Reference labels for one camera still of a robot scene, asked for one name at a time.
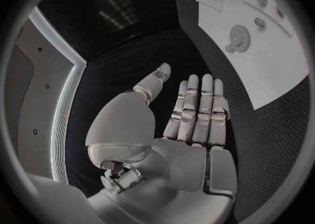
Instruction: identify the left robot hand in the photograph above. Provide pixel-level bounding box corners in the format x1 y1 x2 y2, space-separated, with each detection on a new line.
85 62 238 224

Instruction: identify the white task board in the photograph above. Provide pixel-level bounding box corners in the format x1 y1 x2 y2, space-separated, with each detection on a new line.
193 0 311 111

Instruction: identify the short grey peg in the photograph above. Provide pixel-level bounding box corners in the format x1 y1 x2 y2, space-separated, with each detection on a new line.
253 17 266 28

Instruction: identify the large grey gear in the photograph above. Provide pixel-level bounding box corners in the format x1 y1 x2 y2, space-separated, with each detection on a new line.
228 24 252 52

